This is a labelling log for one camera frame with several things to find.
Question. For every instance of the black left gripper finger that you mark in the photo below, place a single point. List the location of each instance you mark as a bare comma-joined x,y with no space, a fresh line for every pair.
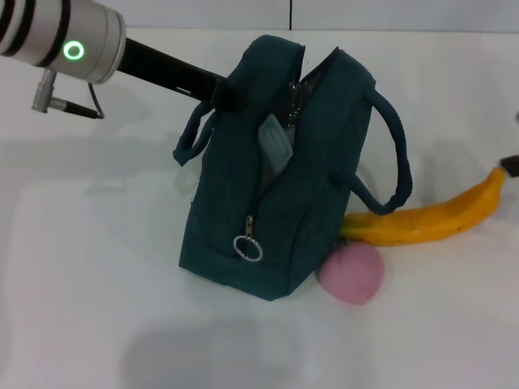
233,95

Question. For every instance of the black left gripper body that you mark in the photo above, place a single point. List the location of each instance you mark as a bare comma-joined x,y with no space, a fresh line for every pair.
170,71

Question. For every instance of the pink toy peach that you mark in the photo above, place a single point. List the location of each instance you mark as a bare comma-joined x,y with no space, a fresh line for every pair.
350,275

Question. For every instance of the yellow banana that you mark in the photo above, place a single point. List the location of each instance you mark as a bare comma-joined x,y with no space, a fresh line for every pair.
425,223

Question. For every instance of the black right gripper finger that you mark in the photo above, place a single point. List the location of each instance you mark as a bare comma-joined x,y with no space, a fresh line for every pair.
511,166

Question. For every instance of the dark teal fabric bag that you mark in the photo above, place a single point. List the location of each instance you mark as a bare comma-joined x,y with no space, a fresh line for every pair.
316,182

